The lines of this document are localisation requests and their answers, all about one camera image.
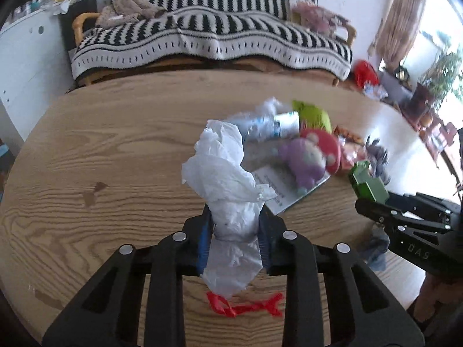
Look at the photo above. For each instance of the crushed clear plastic bottle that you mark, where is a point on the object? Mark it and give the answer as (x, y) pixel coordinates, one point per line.
(267, 126)

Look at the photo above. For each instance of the black box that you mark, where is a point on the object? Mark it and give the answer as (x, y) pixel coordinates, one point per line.
(77, 18)

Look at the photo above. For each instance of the pink plush doll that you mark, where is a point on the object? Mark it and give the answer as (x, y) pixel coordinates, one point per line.
(314, 16)

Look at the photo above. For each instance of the small green box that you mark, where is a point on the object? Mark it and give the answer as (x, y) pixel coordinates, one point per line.
(369, 184)

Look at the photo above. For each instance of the white plastic bag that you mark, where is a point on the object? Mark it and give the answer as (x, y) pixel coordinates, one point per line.
(220, 173)

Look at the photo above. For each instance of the purple plush toy red hat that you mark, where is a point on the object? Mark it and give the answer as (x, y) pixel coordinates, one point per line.
(307, 159)

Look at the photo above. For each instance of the blue grey crumpled wrapper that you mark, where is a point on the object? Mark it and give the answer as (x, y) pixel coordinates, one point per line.
(376, 253)

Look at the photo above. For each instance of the red twisted ribbon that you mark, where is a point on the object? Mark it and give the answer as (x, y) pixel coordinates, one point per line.
(249, 309)

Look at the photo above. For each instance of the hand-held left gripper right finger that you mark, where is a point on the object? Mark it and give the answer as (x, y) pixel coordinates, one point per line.
(263, 245)

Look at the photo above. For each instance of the beige plush toy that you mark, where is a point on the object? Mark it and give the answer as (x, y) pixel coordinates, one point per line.
(126, 7)

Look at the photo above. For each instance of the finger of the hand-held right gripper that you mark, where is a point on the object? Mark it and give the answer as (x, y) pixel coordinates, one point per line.
(394, 220)
(427, 204)

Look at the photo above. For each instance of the white cabinet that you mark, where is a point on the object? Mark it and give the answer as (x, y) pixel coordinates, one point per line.
(29, 65)

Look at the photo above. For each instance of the rattan sofa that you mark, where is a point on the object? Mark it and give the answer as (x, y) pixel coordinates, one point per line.
(83, 20)

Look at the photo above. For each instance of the person's right forearm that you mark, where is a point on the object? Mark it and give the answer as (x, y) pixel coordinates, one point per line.
(432, 296)

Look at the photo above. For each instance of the white paper booklet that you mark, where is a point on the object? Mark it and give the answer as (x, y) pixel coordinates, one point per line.
(278, 191)

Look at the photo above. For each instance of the low dark table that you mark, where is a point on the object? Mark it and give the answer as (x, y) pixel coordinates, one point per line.
(416, 104)

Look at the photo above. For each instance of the green potted plant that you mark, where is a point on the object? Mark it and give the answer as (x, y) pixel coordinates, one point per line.
(443, 72)

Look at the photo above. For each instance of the red bag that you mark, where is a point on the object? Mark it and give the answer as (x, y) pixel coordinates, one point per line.
(365, 74)

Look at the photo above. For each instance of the beige curtain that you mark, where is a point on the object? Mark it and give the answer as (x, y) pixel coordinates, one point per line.
(401, 18)

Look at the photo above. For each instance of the clear plastic wrapper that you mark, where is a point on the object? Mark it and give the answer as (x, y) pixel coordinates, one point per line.
(269, 105)

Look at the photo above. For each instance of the white printed bag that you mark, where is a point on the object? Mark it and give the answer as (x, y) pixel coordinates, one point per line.
(374, 90)

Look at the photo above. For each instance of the grey crinkled wrapper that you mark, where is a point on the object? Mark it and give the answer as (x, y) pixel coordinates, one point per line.
(378, 155)

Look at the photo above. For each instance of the striped black white sofa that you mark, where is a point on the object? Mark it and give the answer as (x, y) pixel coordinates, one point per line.
(217, 39)

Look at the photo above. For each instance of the green snack packet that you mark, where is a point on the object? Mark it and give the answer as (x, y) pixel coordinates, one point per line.
(314, 117)

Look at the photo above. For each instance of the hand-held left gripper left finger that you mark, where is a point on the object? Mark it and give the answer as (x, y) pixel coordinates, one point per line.
(204, 240)

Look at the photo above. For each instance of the red snack wrapper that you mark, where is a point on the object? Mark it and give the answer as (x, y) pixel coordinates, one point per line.
(349, 148)

